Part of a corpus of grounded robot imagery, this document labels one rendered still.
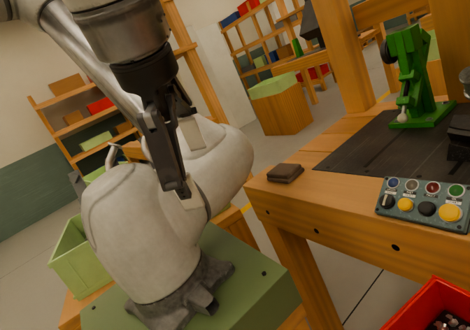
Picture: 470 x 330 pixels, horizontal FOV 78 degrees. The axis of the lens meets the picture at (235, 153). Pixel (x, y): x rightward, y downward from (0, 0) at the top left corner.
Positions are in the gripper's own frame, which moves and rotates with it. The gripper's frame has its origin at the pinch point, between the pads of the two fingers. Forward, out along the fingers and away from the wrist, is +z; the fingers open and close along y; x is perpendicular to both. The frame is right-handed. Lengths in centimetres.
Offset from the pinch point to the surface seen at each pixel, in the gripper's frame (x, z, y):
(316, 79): -136, 267, 486
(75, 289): 60, 51, 13
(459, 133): -51, 16, 11
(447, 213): -37.8, 14.5, -7.2
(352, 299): -37, 130, 25
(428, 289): -28.6, 13.4, -18.2
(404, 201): -34.0, 16.9, -1.8
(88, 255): 53, 44, 20
